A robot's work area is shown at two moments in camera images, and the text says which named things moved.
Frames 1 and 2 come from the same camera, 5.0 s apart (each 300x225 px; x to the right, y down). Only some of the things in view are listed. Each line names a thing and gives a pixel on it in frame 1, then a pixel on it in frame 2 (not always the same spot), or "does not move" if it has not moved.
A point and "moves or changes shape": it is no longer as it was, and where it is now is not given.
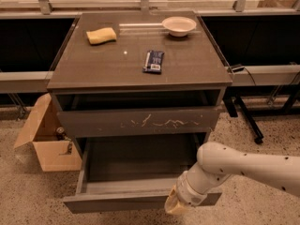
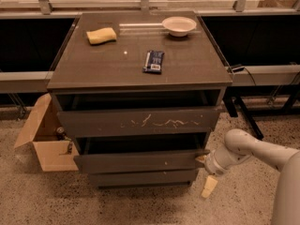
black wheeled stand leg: (233, 112) does not move
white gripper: (189, 193) → (211, 164)
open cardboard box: (40, 127) does not move
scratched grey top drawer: (135, 121) does not move
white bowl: (179, 26) does not move
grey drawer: (133, 172) moves or changes shape
